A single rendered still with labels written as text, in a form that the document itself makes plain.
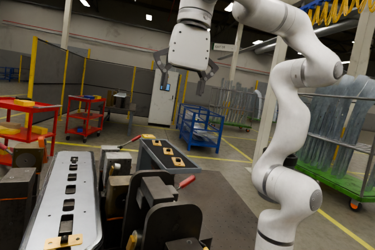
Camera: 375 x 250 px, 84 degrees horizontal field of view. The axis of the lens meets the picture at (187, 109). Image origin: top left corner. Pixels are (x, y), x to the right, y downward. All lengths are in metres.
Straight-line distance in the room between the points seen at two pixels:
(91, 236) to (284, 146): 0.63
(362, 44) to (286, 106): 7.62
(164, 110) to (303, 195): 6.86
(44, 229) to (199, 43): 0.64
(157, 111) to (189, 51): 6.91
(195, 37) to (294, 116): 0.42
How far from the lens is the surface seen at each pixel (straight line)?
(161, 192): 0.52
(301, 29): 0.77
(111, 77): 8.25
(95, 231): 0.72
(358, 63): 8.21
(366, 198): 4.33
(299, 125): 0.76
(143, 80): 8.14
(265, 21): 0.67
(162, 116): 7.43
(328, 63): 0.74
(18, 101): 3.43
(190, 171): 0.75
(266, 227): 0.83
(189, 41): 0.52
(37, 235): 0.73
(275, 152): 0.79
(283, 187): 0.75
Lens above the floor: 1.43
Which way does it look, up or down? 5 degrees down
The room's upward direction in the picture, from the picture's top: 9 degrees clockwise
